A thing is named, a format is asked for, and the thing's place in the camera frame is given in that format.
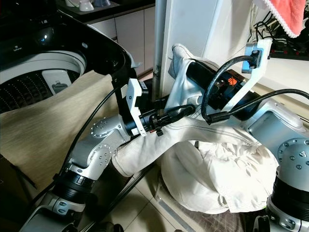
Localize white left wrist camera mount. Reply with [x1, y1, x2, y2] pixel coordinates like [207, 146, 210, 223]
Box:
[125, 79, 150, 137]

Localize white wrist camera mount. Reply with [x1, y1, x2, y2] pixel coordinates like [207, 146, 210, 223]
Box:
[222, 39, 273, 115]
[125, 79, 150, 137]

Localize white tilted board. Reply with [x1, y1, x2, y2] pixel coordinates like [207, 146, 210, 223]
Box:
[151, 0, 259, 97]

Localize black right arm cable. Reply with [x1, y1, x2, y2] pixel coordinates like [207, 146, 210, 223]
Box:
[202, 55, 309, 125]

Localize black top-load washing machine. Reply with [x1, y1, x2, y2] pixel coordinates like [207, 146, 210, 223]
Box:
[0, 0, 140, 232]

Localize grey kitchen cabinet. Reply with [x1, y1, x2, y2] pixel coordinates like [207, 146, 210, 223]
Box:
[56, 0, 157, 75]

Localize tangled black power cables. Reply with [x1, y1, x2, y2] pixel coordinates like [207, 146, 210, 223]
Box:
[250, 11, 309, 61]

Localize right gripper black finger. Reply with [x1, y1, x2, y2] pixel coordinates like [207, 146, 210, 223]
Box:
[188, 58, 226, 84]

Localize white cup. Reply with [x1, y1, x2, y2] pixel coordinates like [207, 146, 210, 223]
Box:
[79, 0, 95, 12]

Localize beige woven cloth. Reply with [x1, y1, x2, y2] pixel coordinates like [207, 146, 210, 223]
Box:
[0, 70, 126, 191]

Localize red towel white trim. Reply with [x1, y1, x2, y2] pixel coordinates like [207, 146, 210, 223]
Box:
[253, 0, 307, 38]

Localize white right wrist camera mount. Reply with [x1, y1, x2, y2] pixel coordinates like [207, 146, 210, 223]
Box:
[222, 39, 273, 115]

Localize white trousers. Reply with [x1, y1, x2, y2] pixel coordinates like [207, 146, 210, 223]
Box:
[112, 43, 280, 217]

